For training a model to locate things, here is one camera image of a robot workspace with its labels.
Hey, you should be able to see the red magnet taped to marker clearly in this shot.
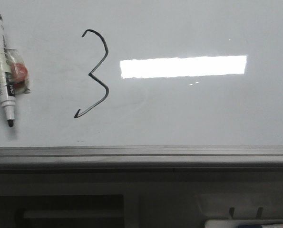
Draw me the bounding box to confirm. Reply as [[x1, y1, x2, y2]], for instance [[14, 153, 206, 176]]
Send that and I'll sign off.
[[5, 49, 31, 95]]

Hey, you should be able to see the white eraser in tray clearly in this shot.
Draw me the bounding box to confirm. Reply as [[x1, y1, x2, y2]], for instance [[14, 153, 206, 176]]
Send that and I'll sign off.
[[204, 219, 283, 228]]

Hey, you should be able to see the white whiteboard surface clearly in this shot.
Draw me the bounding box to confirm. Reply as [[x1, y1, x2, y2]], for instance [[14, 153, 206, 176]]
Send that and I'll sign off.
[[0, 0, 283, 147]]

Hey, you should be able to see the grey aluminium whiteboard frame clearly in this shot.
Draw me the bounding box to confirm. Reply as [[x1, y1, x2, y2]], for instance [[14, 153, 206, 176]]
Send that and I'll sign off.
[[0, 145, 283, 171]]

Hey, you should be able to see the white whiteboard marker black tip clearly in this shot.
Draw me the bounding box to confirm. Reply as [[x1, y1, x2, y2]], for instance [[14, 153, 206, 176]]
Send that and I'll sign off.
[[0, 14, 16, 127]]

